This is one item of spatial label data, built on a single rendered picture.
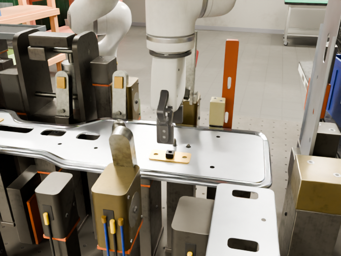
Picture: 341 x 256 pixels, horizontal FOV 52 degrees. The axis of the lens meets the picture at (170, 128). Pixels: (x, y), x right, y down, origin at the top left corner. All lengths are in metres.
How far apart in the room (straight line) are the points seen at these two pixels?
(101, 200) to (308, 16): 6.90
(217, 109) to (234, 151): 0.13
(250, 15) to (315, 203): 6.77
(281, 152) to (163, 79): 0.87
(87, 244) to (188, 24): 0.63
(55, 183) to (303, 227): 0.45
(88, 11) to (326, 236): 0.97
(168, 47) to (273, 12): 6.71
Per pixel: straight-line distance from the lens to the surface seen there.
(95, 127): 0.86
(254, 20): 7.30
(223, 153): 0.74
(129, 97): 0.92
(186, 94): 0.85
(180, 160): 0.70
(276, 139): 1.48
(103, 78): 0.96
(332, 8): 0.67
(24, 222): 0.98
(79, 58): 0.93
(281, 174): 1.26
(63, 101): 0.96
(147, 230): 0.85
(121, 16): 1.35
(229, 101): 0.86
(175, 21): 0.58
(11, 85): 1.07
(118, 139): 0.57
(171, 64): 0.59
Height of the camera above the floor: 1.37
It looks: 26 degrees down
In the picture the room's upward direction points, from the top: straight up
